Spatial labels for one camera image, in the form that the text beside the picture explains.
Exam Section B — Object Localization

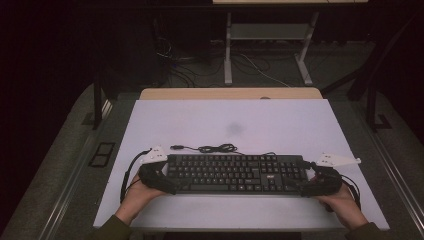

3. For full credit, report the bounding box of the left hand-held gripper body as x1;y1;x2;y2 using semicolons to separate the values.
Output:
138;145;169;191

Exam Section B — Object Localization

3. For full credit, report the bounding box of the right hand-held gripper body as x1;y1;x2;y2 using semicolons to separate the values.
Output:
308;152;362;198

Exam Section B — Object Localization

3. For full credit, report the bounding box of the black keyboard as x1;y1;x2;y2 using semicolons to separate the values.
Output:
165;153;310;196

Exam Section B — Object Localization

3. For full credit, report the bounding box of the person's right hand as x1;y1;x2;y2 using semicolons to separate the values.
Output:
309;175;370;231

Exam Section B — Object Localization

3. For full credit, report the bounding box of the person's left hand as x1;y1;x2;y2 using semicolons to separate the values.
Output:
114;173;168;226

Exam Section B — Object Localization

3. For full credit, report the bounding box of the white board table cover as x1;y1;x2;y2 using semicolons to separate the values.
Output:
93;98;391;233

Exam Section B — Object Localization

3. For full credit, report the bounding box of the black metal stand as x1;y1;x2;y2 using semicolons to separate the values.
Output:
92;64;116;131
320;13;414;133

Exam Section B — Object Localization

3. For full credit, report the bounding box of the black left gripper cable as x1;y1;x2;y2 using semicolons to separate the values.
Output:
119;148;153;204

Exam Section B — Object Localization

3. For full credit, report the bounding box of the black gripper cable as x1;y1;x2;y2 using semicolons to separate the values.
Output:
119;148;153;204
339;174;363;212

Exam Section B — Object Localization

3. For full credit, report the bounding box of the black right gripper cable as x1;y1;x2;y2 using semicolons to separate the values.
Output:
339;174;363;212

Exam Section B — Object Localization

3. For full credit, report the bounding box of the black floor outlet frame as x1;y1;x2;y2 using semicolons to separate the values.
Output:
87;141;117;169

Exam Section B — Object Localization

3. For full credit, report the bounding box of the black keyboard cable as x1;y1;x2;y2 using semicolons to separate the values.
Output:
169;143;278;157

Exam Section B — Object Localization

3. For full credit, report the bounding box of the bundle of black floor cables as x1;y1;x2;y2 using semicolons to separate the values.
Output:
155;34;225;88

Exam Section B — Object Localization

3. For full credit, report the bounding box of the white floor cable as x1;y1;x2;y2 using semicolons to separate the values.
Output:
239;52;292;89

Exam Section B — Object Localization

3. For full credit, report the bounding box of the white metal desk frame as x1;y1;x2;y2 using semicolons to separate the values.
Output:
212;0;370;87

